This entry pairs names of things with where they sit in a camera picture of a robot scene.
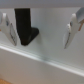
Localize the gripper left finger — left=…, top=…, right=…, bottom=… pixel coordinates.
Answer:
left=0, top=12, right=18, bottom=47

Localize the white sliding door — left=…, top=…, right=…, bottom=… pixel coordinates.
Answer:
left=0, top=6, right=84, bottom=69

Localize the white cabinet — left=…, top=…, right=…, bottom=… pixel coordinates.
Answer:
left=0, top=44, right=84, bottom=84

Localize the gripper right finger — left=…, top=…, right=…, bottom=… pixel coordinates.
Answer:
left=62, top=8, right=84, bottom=50

